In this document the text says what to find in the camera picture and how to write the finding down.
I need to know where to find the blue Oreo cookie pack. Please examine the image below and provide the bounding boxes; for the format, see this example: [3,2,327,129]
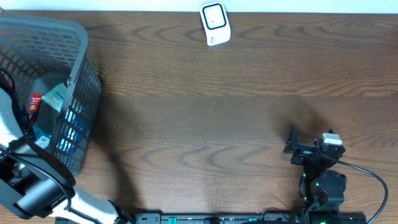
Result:
[56,100,88,163]

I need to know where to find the white green wipes pack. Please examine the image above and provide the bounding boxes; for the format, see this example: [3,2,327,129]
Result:
[42,83,67,112]

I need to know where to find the blue mouthwash bottle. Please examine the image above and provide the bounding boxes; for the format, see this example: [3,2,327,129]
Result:
[33,125,51,151]

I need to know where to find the red coffee stick sachet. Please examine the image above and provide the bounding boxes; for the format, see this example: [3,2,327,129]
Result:
[28,93,44,125]

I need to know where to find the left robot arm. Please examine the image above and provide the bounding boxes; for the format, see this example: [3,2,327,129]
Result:
[1,70,135,223]

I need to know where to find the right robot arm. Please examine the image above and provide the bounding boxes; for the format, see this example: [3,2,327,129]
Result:
[283,126,346,223]

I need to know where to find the white barcode scanner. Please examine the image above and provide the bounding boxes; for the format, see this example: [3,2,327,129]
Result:
[200,1,231,47]

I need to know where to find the grey plastic basket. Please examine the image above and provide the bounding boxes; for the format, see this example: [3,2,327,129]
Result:
[1,14,101,176]

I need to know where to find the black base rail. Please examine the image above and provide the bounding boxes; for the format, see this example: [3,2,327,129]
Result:
[134,212,367,224]

